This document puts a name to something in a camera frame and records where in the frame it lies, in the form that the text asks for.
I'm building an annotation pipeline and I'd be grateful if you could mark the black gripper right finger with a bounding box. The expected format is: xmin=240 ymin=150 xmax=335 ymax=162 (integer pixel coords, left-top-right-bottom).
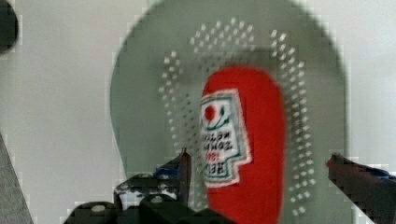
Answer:
xmin=326 ymin=153 xmax=396 ymax=224

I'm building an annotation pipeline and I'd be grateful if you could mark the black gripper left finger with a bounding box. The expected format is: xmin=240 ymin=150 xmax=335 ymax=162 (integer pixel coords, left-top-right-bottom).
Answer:
xmin=64 ymin=149 xmax=235 ymax=224

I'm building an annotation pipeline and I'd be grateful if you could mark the black cylindrical cup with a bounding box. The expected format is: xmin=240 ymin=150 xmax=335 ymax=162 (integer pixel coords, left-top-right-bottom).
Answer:
xmin=0 ymin=0 xmax=19 ymax=54

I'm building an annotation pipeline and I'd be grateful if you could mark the red plush ketchup bottle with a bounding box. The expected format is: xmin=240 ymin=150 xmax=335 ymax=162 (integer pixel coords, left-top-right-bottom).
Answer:
xmin=200 ymin=66 xmax=286 ymax=224

